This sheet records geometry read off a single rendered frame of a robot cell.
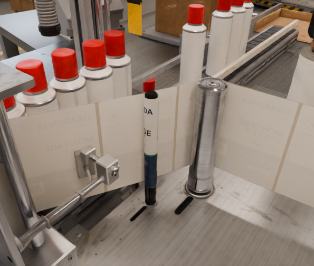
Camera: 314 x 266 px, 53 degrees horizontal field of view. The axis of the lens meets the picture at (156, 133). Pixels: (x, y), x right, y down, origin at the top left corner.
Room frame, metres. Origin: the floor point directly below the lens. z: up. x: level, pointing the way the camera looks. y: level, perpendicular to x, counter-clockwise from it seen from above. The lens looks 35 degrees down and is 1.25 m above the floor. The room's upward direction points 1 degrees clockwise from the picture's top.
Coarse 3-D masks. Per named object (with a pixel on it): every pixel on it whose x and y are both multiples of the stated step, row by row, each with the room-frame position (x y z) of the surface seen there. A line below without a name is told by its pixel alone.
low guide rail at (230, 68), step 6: (294, 24) 1.19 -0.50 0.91; (282, 30) 1.09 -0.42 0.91; (288, 30) 1.14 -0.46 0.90; (276, 36) 1.03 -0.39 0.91; (264, 42) 0.96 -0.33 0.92; (270, 42) 1.00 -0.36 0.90; (258, 48) 0.91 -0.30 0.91; (264, 48) 0.96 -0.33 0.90; (246, 54) 0.86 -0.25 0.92; (252, 54) 0.88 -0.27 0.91; (240, 60) 0.82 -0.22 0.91; (246, 60) 0.85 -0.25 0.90; (228, 66) 0.77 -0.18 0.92; (234, 66) 0.79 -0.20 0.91; (222, 72) 0.74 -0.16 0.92; (228, 72) 0.76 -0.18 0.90; (222, 78) 0.74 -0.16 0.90
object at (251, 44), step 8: (264, 32) 1.18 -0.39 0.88; (272, 32) 1.18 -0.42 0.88; (288, 32) 1.18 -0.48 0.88; (256, 40) 1.09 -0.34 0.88; (264, 40) 1.09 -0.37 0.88; (280, 40) 1.09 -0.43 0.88; (248, 48) 1.01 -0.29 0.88; (256, 56) 0.94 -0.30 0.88; (248, 64) 0.87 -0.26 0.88; (232, 72) 0.81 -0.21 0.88; (224, 80) 0.76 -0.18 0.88; (40, 216) 0.30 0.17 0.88
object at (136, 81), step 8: (272, 8) 1.19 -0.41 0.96; (256, 16) 1.08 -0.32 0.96; (208, 40) 0.84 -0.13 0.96; (176, 56) 0.72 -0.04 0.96; (160, 64) 0.67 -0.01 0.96; (168, 64) 0.67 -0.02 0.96; (176, 64) 0.70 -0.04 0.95; (152, 72) 0.63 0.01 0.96; (160, 72) 0.65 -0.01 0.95; (136, 80) 0.58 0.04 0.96; (144, 80) 0.60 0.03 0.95
